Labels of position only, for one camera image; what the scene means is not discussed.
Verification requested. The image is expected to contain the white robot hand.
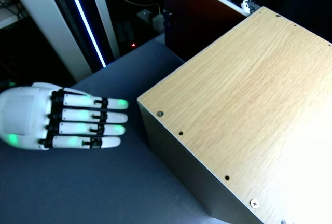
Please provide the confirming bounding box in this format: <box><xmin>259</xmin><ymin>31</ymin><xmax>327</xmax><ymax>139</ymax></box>
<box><xmin>0</xmin><ymin>82</ymin><xmax>129</xmax><ymax>150</ymax></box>

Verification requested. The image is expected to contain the light wooden box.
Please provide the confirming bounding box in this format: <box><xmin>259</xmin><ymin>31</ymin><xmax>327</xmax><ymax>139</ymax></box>
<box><xmin>136</xmin><ymin>6</ymin><xmax>332</xmax><ymax>224</ymax></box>

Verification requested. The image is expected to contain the grey table cloth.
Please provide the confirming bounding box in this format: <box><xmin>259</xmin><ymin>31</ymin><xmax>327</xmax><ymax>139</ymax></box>
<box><xmin>0</xmin><ymin>33</ymin><xmax>229</xmax><ymax>224</ymax></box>

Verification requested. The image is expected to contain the white LED light strip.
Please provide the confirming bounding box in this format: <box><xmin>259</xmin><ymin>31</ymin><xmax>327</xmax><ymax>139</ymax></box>
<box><xmin>63</xmin><ymin>0</ymin><xmax>107</xmax><ymax>68</ymax></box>

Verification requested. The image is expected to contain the black power strip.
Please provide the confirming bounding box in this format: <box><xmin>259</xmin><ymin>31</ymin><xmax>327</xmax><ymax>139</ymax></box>
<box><xmin>115</xmin><ymin>21</ymin><xmax>135</xmax><ymax>44</ymax></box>

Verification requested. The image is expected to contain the grey power adapter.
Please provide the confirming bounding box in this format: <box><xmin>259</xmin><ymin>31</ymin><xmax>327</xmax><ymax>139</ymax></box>
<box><xmin>151</xmin><ymin>13</ymin><xmax>165</xmax><ymax>32</ymax></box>

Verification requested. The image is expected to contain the white frame post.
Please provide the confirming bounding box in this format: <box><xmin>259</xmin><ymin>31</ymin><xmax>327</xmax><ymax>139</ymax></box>
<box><xmin>5</xmin><ymin>0</ymin><xmax>120</xmax><ymax>82</ymax></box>

